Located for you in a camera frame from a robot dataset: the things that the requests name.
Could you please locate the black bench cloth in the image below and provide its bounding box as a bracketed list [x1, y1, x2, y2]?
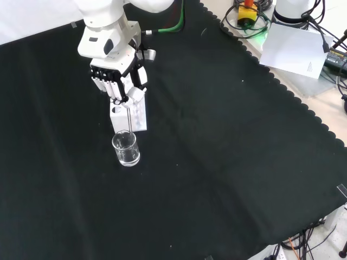
[0, 0, 347, 260]

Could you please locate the black cable with plug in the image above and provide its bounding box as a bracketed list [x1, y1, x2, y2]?
[303, 10, 330, 55]

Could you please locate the white power strip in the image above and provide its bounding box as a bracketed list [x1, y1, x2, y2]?
[267, 243, 287, 260]

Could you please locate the grey metal plate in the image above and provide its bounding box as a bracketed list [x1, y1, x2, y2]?
[291, 71, 338, 99]

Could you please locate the yellow stop button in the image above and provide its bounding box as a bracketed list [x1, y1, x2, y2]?
[237, 0, 258, 28]

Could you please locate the small clear glass beaker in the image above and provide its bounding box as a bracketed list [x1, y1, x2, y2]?
[111, 129, 141, 167]

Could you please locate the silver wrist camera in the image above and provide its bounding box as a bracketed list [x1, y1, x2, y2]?
[140, 48, 157, 62]

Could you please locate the green cable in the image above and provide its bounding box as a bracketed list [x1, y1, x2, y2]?
[145, 0, 185, 35]

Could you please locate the black tripod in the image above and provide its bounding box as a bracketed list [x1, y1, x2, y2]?
[332, 28, 347, 114]

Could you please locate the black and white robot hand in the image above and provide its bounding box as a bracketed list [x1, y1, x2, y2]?
[89, 40, 149, 109]

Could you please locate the black floor cable bundle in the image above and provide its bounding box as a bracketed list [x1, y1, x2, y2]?
[279, 219, 347, 260]

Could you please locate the black looped cable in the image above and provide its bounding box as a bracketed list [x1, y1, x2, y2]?
[219, 0, 272, 38]

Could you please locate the white paper sheet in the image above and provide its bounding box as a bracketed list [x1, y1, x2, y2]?
[259, 22, 335, 80]

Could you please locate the white test tube rack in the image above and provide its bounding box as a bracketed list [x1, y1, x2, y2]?
[109, 93, 149, 133]

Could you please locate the clear glass rod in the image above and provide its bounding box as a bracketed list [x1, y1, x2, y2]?
[126, 106, 136, 152]

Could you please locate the orange cable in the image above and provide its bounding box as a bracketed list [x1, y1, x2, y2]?
[288, 237, 302, 260]

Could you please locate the black power adapter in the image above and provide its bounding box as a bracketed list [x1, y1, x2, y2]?
[324, 45, 347, 76]

